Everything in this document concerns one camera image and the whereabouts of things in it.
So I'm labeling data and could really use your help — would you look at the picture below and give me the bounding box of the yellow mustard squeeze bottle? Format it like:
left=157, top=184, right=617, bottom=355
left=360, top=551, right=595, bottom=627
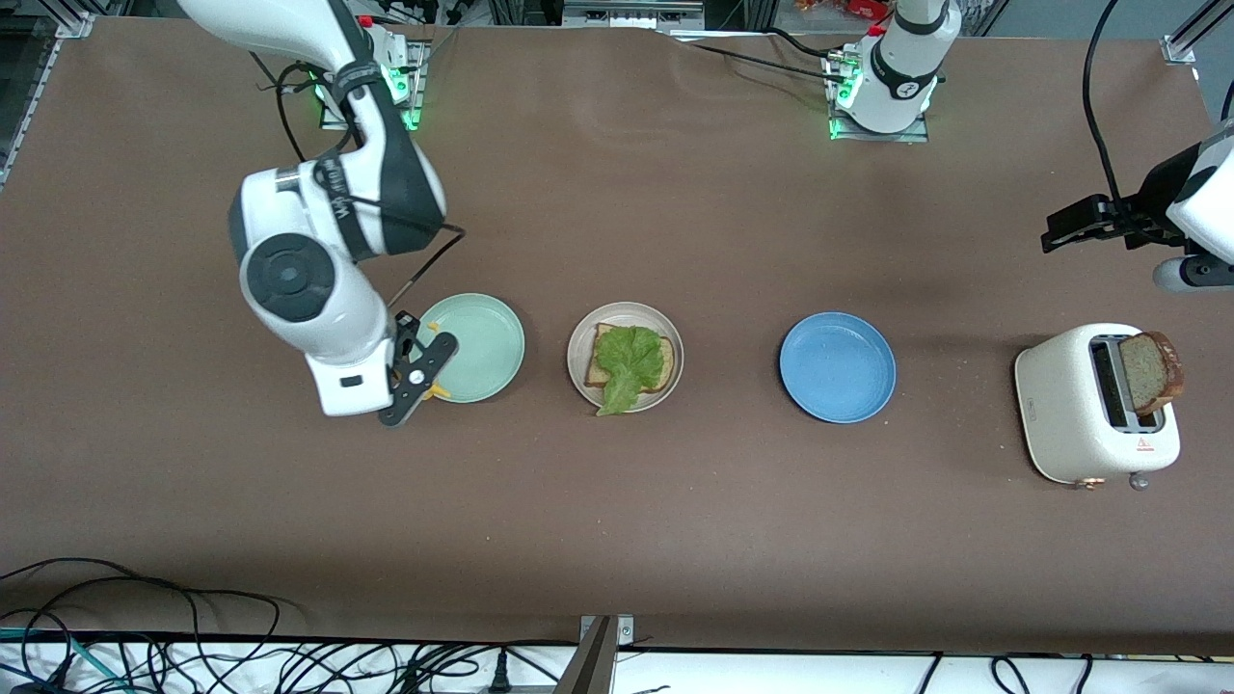
left=424, top=321, right=452, bottom=399

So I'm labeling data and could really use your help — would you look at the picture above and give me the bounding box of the brown bread slice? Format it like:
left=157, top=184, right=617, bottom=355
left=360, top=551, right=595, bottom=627
left=584, top=322, right=675, bottom=393
left=1118, top=331, right=1186, bottom=417

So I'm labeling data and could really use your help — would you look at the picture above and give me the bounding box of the green lettuce leaf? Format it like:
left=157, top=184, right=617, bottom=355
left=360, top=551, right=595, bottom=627
left=595, top=326, right=666, bottom=417

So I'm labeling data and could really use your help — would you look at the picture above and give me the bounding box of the mint green plate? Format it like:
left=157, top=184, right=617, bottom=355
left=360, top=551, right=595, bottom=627
left=409, top=293, right=526, bottom=404

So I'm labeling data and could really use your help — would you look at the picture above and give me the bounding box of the beige plate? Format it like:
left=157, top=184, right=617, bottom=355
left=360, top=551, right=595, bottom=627
left=567, top=302, right=684, bottom=414

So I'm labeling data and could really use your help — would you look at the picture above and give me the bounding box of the blue plate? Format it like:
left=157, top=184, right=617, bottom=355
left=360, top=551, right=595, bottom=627
left=779, top=311, right=898, bottom=424

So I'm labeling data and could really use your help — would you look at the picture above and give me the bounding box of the white two-slot toaster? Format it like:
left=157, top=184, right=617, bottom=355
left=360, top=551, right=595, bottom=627
left=1014, top=323, right=1182, bottom=486

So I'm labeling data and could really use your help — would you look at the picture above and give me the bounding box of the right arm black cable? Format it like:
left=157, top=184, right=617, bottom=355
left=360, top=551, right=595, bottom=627
left=249, top=53, right=467, bottom=307

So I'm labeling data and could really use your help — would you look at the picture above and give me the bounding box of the aluminium frame profile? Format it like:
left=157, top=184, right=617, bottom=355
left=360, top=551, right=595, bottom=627
left=1162, top=0, right=1234, bottom=67

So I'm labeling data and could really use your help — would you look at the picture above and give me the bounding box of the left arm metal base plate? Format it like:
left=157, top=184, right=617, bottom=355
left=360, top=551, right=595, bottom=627
left=827, top=53, right=931, bottom=144

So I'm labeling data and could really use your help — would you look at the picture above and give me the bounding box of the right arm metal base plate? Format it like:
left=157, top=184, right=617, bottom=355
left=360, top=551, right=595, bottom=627
left=320, top=39, right=427, bottom=132

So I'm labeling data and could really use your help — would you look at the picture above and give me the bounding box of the black table-edge cable loop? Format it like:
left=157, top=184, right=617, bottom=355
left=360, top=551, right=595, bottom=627
left=0, top=557, right=282, bottom=639

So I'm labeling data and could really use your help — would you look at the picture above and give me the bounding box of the metal table clamp bracket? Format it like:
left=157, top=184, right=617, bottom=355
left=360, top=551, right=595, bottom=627
left=554, top=614, right=635, bottom=694

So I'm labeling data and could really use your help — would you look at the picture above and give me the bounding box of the left base black cable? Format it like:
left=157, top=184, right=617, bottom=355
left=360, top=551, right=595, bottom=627
left=675, top=27, right=854, bottom=86

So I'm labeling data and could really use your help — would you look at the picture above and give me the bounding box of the teal cable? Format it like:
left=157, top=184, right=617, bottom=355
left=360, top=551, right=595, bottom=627
left=0, top=627, right=131, bottom=693

